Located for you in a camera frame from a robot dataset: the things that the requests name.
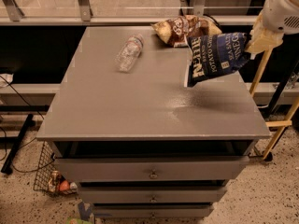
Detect brown chip bag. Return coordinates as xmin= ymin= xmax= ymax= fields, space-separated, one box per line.
xmin=151 ymin=15 xmax=221 ymax=48

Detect metal railing with posts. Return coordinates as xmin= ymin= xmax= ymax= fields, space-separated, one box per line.
xmin=0 ymin=0 xmax=263 ymax=25

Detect clear plastic water bottle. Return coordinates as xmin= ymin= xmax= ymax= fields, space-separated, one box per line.
xmin=116 ymin=34 xmax=144 ymax=73

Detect blue chip bag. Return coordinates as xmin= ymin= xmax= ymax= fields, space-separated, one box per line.
xmin=184 ymin=32 xmax=250 ymax=87

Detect grey drawer cabinet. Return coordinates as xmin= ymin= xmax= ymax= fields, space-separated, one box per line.
xmin=38 ymin=26 xmax=269 ymax=207

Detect black cable on floor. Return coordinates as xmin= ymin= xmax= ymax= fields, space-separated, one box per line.
xmin=0 ymin=75 xmax=56 ymax=175

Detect top grey drawer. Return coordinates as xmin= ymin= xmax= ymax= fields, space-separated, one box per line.
xmin=54 ymin=156 xmax=249 ymax=182

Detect middle grey drawer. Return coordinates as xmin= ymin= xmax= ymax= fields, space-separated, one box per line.
xmin=78 ymin=186 xmax=227 ymax=204

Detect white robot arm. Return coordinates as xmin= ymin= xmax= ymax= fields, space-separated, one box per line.
xmin=245 ymin=0 xmax=299 ymax=54

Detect black wire basket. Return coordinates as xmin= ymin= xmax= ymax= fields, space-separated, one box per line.
xmin=34 ymin=143 xmax=66 ymax=197

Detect black metal table leg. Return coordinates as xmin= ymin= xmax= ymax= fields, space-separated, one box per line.
xmin=1 ymin=114 xmax=35 ymax=175

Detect bottom grey drawer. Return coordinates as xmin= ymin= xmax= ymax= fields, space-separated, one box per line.
xmin=92 ymin=205 xmax=213 ymax=218

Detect snack packs in basket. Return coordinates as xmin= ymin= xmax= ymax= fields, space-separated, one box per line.
xmin=48 ymin=170 xmax=78 ymax=195

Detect grey drawer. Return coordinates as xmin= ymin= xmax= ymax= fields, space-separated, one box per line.
xmin=54 ymin=156 xmax=249 ymax=182
xmin=92 ymin=205 xmax=213 ymax=218
xmin=78 ymin=186 xmax=227 ymax=204

